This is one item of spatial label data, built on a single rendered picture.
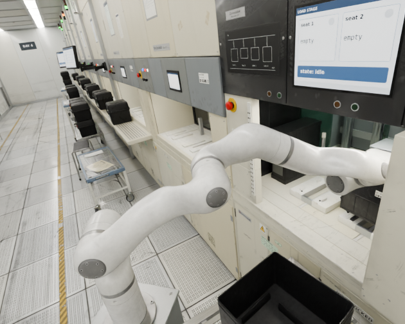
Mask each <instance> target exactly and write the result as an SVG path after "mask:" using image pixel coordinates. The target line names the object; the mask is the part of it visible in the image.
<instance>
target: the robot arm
mask: <svg viewBox="0 0 405 324"><path fill-rule="evenodd" d="M390 156H391V152H387V151H385V150H381V149H376V148H371V149H366V151H365V152H363V151H360V150H355V149H351V148H336V147H315V146H313V145H310V144H308V143H306V142H304V141H301V140H299V139H296V138H294V137H291V136H289V135H286V134H284V133H282V132H279V131H277V130H274V129H271V128H269V127H266V126H264V125H261V124H257V123H245V124H243V125H241V126H239V127H237V128H236V129H235V130H233V131H232V132H230V133H229V134H228V135H227V136H225V137H224V138H222V139H220V140H219V141H216V142H215V143H211V144H209V145H207V146H205V147H203V148H202V149H201V150H200V151H198V153H196V155H195V156H194V158H193V159H192V162H191V166H190V169H191V173H192V180H191V181H190V182H189V183H187V184H184V185H181V186H164V187H161V188H159V189H157V190H155V191H153V192H152V193H150V194H148V195H147V196H145V197H144V198H142V199H141V200H139V201H138V202H137V203H136V204H134V205H133V206H132V207H131V208H129V209H128V210H127V211H126V212H125V213H124V214H123V215H122V216H121V215H120V214H119V213H118V212H116V211H114V210H109V209H104V210H100V211H97V212H96V213H94V214H93V215H92V216H91V217H90V219H89V220H88V222H87V224H86V225H85V228H84V230H83V233H82V235H81V237H80V240H79V242H78V244H77V247H76V249H75V253H74V256H73V265H74V268H75V271H76V272H77V273H78V274H79V275H80V276H82V277H83V278H87V279H94V280H95V284H96V287H97V289H98V291H99V293H100V296H101V297H102V300H103V302H104V304H105V306H106V309H107V311H108V312H107V314H106V316H105V319H104V323H103V324H153V322H154V320H155V317H156V303H155V301H154V299H153V297H151V295H149V294H147V293H146V292H141V291H140V288H139V285H138V282H137V279H136V277H135V274H134V271H133V268H132V266H131V257H130V254H131V253H132V252H133V251H134V250H135V249H136V247H137V246H138V245H139V244H140V243H141V242H142V241H143V240H144V239H145V238H146V237H147V236H148V235H150V234H151V233H152V232H153V231H154V230H156V229H158V228H159V227H160V226H162V225H164V224H166V223H167V222H169V221H171V220H173V219H174V218H176V217H179V216H182V215H186V214H207V213H211V212H215V211H217V210H218V209H220V208H222V207H223V206H224V205H225V204H226V203H227V202H228V200H229V199H230V197H231V182H230V179H229V177H228V175H227V173H226V170H225V168H227V167H228V166H230V165H234V164H238V163H244V162H247V161H251V160H252V159H262V160H264V161H268V162H270V163H273V164H276V165H279V166H281V167H285V168H288V169H290V170H294V171H296V172H299V173H302V174H306V175H310V176H325V184H326V186H327V188H328V189H329V190H330V191H331V192H332V193H333V194H336V195H346V194H348V193H349V192H351V191H353V190H355V189H357V188H361V187H365V186H377V185H382V184H384V182H385V179H386V173H387V170H388V165H389V161H390Z"/></svg>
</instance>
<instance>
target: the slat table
mask: <svg viewBox="0 0 405 324"><path fill-rule="evenodd" d="M288 260H290V261H291V262H292V263H294V264H296V265H297V266H298V267H300V268H302V269H303V270H304V271H306V272H308V273H309V274H310V275H312V276H313V277H315V276H314V275H313V274H312V273H311V272H310V271H308V270H307V269H306V268H304V267H303V266H302V265H301V264H300V263H299V262H297V261H296V260H295V259H294V258H293V257H290V258H288ZM315 278H316V277H315ZM317 279H318V278H317ZM318 280H319V279H318ZM219 320H221V317H220V313H219V307H218V303H215V304H214V305H212V306H211V307H209V308H207V309H206V310H204V311H202V312H201V313H199V314H198V315H196V316H194V317H193V318H191V319H189V320H188V321H186V322H184V323H183V324H215V323H216V322H218V321H219ZM351 322H352V323H353V324H372V323H370V322H369V321H368V320H367V319H366V318H365V317H364V316H362V315H361V314H360V313H358V312H357V311H356V310H355V309H354V313H353V315H352V320H351Z"/></svg>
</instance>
